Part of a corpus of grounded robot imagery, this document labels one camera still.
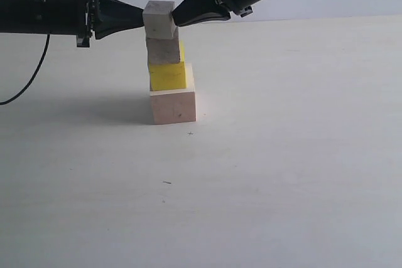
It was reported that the yellow cube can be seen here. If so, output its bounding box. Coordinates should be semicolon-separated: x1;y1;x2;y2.
148;40;187;91

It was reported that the small wooden cube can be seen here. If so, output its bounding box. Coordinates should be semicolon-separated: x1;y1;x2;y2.
143;1;177;40

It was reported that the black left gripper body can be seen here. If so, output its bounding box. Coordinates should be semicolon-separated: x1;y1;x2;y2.
40;0;92;48

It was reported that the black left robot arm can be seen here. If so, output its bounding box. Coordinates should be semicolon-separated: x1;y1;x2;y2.
1;0;144;48

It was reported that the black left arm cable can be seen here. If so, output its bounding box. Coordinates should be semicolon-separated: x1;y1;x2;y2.
0;33;51;105

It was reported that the medium wooden cube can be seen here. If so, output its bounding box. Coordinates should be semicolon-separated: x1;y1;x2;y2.
146;28;181;65

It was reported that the large light wooden cube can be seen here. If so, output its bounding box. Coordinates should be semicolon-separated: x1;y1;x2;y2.
149;63;197;125

